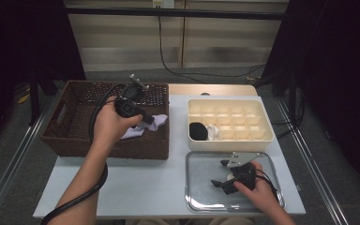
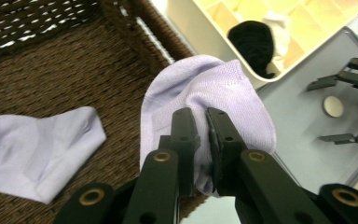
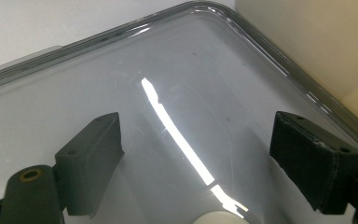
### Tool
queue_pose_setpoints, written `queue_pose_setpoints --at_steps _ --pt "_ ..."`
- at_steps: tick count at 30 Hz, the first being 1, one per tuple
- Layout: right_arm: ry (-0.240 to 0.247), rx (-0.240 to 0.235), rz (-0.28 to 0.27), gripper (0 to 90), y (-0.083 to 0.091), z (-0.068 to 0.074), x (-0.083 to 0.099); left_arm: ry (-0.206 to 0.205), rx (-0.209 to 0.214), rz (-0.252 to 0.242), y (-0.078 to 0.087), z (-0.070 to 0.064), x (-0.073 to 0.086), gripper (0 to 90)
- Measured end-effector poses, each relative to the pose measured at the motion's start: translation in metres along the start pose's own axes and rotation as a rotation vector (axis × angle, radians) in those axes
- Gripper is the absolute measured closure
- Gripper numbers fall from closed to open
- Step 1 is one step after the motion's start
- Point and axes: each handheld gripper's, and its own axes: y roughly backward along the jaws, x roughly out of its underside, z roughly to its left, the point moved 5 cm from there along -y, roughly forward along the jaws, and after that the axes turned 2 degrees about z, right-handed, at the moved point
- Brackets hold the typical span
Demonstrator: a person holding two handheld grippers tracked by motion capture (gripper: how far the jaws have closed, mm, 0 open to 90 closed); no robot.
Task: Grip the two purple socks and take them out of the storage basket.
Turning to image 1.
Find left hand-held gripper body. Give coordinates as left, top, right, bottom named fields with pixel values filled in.
left=113, top=74, right=150, bottom=120

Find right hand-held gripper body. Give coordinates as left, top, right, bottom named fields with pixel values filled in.
left=226, top=152, right=263, bottom=191

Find purple sock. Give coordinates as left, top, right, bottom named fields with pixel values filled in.
left=120, top=113, right=169, bottom=141

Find clear plastic lid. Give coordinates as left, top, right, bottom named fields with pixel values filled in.
left=185, top=151, right=286, bottom=214

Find cream divided storage box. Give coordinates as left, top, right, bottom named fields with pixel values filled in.
left=187, top=97, right=275, bottom=153

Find white sock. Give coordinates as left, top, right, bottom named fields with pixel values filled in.
left=206, top=123, right=223, bottom=142

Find black sock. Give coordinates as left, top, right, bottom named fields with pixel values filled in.
left=188, top=122, right=209, bottom=142

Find brown wicker basket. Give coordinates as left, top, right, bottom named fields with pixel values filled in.
left=39, top=80, right=171, bottom=160

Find person's right hand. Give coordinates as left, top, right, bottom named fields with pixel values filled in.
left=232, top=160, right=280, bottom=215

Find person's left hand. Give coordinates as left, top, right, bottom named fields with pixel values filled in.
left=92, top=96, right=144, bottom=148

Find person's right leg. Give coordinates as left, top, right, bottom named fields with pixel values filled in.
left=209, top=217, right=257, bottom=225

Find person's leg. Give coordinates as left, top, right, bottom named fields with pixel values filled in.
left=127, top=218, right=179, bottom=225
left=209, top=217, right=257, bottom=225

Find person's left leg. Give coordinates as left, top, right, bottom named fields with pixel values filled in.
left=127, top=218, right=179, bottom=225

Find black horizontal bar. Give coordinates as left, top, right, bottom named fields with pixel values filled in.
left=65, top=7, right=287, bottom=22

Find black stand leg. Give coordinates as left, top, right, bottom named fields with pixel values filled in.
left=28, top=73, right=41, bottom=127

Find yellow floor object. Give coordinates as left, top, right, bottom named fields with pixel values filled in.
left=16, top=93, right=31, bottom=105

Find dark curtain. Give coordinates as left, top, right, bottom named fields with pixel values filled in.
left=0, top=0, right=87, bottom=158
left=261, top=0, right=360, bottom=198

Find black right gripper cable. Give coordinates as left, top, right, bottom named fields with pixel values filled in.
left=255, top=168, right=280, bottom=203

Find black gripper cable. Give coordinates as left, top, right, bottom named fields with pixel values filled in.
left=40, top=83, right=129, bottom=225
left=255, top=168, right=280, bottom=203

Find black floor cables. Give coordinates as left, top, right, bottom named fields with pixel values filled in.
left=273, top=90, right=306, bottom=140

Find metal floor rail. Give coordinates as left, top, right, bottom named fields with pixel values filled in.
left=0, top=99, right=57, bottom=225
left=275, top=97, right=351, bottom=225

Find black wall cable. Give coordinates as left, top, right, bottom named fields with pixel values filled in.
left=157, top=15, right=267, bottom=84

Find black stand post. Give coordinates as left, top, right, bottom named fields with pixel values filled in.
left=287, top=69, right=298, bottom=124

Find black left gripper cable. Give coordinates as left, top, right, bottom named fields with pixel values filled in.
left=40, top=83, right=129, bottom=225

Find white wall socket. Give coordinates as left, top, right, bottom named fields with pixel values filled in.
left=152, top=0, right=176, bottom=9

